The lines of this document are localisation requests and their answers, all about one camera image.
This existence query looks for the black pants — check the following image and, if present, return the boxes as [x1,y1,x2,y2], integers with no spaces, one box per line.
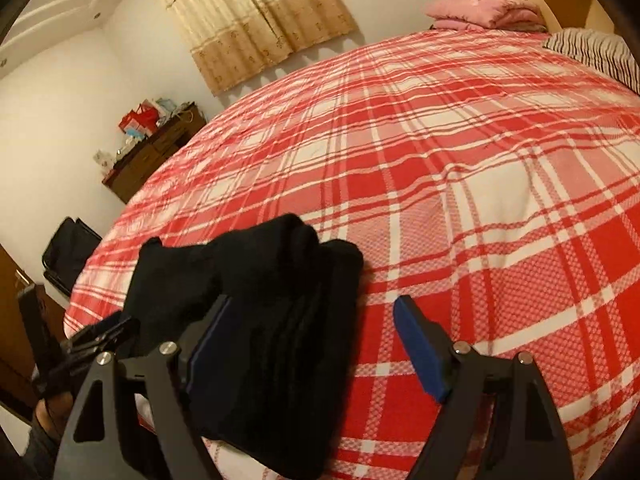
[124,214,363,479]

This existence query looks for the left forearm dark sleeve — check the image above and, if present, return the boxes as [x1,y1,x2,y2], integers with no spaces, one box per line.
[22,418,60,480]

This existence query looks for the person's left hand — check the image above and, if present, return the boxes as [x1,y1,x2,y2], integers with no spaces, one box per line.
[35,392,74,441]

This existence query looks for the brown wooden door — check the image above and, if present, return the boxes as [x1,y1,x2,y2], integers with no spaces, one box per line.
[0,248,38,422]

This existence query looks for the black folding chair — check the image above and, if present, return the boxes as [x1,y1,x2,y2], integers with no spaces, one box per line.
[41,217,102,298]

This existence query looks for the dark wooden desk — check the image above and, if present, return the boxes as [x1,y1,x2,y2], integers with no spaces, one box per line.
[102,102,206,204]

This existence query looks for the red gift bag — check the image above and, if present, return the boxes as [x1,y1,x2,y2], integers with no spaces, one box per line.
[118,103,160,136]

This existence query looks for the red white plaid bedspread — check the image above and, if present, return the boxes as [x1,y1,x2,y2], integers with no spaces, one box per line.
[64,30,639,479]

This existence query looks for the beige patterned curtain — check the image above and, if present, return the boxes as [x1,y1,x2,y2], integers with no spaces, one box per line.
[160,0,355,96]

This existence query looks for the striped pillow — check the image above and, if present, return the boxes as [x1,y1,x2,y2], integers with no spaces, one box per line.
[542,27,639,94]

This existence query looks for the folded pink quilt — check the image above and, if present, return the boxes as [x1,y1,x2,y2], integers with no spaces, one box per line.
[425,0,547,32]

